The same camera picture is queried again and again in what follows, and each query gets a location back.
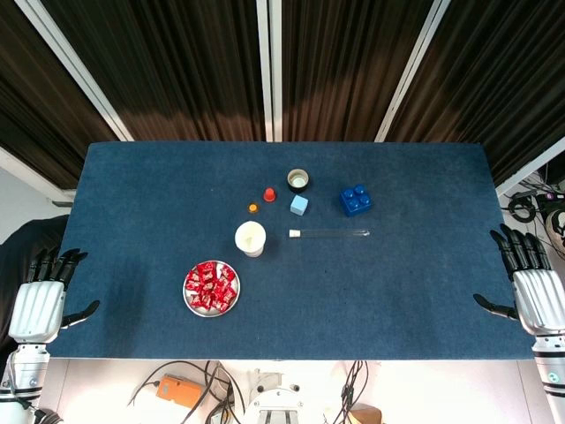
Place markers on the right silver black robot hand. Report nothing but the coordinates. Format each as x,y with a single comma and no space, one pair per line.
540,300

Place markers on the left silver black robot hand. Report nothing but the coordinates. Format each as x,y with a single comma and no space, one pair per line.
37,309

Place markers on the red candy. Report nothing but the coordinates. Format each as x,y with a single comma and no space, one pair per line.
218,296
194,300
193,277
206,304
205,290
227,272
220,283
231,292
207,279
193,287
224,306
206,267

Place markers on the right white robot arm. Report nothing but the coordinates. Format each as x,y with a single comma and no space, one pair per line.
552,371

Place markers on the round steel plate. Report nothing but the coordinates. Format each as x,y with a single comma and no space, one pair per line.
201,311

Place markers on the white paper cup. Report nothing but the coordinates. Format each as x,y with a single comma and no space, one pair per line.
250,238

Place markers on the white black round device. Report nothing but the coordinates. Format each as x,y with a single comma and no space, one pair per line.
557,225

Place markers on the blue felt table cover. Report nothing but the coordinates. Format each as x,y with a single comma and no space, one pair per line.
397,287

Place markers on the orange box device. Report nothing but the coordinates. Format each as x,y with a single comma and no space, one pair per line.
181,391

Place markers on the brown cardboard box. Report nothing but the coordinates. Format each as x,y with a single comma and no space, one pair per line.
366,415

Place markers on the blue building block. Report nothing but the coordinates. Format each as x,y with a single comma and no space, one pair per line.
355,201

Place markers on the dark brown curtain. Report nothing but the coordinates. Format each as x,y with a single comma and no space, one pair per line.
35,97
499,79
344,66
176,66

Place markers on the glass test tube white stopper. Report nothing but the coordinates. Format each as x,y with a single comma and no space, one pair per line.
326,233

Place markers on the small orange cap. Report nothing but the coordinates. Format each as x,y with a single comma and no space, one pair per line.
253,208

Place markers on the white robot torso base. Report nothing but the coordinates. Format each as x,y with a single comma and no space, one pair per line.
273,399

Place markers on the small red cap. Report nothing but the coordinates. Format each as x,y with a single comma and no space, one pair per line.
268,195

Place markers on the light blue cube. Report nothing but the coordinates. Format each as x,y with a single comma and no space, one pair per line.
299,206

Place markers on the black roll beige inside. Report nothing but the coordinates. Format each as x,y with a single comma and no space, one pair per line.
292,185

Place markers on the white frame post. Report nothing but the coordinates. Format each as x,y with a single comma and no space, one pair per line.
73,66
412,66
264,66
529,168
277,66
31,173

